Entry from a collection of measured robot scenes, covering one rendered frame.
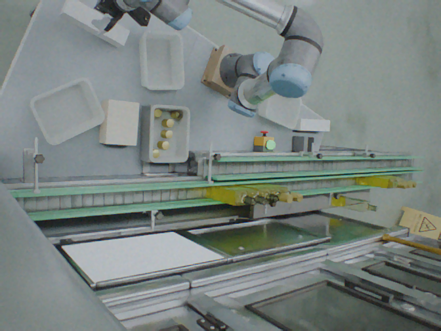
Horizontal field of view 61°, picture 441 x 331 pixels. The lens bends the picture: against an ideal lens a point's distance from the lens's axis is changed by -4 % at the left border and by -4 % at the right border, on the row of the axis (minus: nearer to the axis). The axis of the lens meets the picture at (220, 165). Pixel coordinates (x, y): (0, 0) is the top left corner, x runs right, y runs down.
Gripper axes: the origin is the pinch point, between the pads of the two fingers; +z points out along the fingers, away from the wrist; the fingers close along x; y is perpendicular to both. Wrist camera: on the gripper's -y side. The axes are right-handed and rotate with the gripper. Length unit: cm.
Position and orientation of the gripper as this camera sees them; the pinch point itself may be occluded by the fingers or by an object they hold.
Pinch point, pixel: (107, 16)
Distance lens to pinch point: 140.8
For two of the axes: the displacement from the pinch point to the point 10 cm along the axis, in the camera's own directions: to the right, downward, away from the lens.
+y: -7.4, -3.2, -5.9
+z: -5.9, -1.1, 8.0
